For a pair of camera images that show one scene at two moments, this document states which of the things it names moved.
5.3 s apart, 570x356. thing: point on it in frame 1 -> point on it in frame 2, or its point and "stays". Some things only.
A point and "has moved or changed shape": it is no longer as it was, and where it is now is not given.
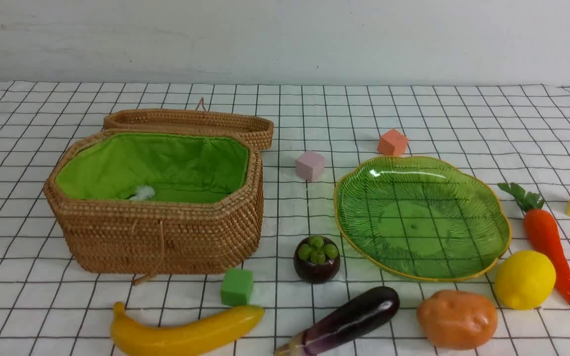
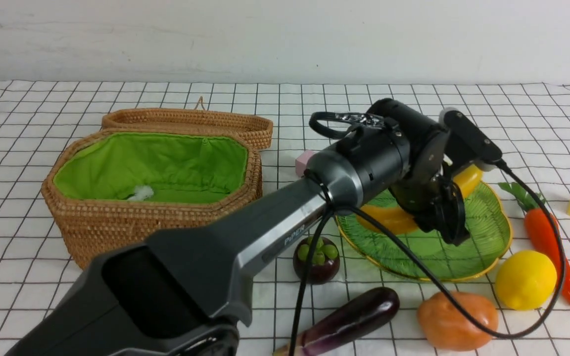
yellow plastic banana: (194, 336) has moved or changed shape
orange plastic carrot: (542, 229) stays
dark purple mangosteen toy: (316, 259) stays
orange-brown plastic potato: (456, 320) stays
